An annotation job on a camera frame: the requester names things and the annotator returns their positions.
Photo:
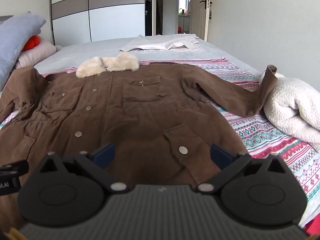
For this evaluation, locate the brown coat with fur collar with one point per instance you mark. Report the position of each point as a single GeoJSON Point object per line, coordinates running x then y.
{"type": "Point", "coordinates": [140, 120]}

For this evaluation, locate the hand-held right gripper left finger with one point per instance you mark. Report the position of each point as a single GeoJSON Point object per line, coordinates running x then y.
{"type": "Point", "coordinates": [103, 156]}

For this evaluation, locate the grey pillow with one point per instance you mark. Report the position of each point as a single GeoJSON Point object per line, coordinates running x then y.
{"type": "Point", "coordinates": [15, 40]}

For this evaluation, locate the white grey wardrobe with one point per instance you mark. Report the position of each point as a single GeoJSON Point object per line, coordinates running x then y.
{"type": "Point", "coordinates": [100, 12]}

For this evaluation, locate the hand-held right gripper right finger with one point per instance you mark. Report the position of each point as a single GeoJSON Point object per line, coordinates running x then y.
{"type": "Point", "coordinates": [221, 156]}

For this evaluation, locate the white folded cloth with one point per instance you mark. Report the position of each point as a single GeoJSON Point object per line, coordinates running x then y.
{"type": "Point", "coordinates": [162, 43]}

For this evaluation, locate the red green patterned blanket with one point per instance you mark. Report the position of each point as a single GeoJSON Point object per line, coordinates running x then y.
{"type": "Point", "coordinates": [275, 152]}

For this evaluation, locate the open wardrobe shelf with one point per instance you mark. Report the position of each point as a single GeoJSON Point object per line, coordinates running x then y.
{"type": "Point", "coordinates": [152, 10]}

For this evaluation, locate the grey bed sheet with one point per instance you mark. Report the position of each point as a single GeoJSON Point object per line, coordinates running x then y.
{"type": "Point", "coordinates": [90, 51]}

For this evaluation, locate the wooden sticks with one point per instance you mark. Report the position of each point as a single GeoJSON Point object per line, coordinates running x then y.
{"type": "Point", "coordinates": [15, 233]}

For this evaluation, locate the white fleece blanket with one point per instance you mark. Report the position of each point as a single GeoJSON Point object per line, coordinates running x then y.
{"type": "Point", "coordinates": [295, 105]}

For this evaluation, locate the white door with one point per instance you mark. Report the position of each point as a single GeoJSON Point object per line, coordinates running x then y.
{"type": "Point", "coordinates": [200, 20]}

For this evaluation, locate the orange plush toy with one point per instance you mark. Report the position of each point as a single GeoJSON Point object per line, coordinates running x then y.
{"type": "Point", "coordinates": [32, 42]}

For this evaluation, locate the green hanging ornament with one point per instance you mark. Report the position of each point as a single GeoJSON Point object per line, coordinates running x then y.
{"type": "Point", "coordinates": [210, 11]}

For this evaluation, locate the red cloth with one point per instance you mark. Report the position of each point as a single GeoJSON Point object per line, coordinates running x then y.
{"type": "Point", "coordinates": [313, 231]}

